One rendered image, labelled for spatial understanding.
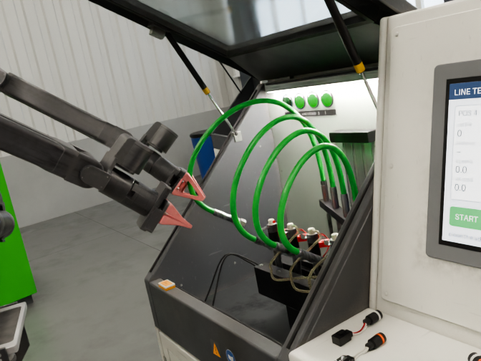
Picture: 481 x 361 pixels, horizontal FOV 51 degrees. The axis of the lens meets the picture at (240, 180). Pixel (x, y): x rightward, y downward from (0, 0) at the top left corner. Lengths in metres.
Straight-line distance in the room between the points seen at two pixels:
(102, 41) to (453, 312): 7.38
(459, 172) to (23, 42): 7.09
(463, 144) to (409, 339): 0.36
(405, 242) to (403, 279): 0.07
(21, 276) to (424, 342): 3.80
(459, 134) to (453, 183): 0.08
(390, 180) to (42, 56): 6.95
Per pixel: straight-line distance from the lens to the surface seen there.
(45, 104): 1.42
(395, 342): 0.99
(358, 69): 1.08
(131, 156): 1.01
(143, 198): 1.02
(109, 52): 7.98
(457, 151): 0.94
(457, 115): 0.95
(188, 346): 1.44
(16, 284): 4.47
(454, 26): 0.98
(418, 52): 1.02
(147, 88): 8.16
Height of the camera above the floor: 1.49
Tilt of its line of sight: 12 degrees down
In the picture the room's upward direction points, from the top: 11 degrees counter-clockwise
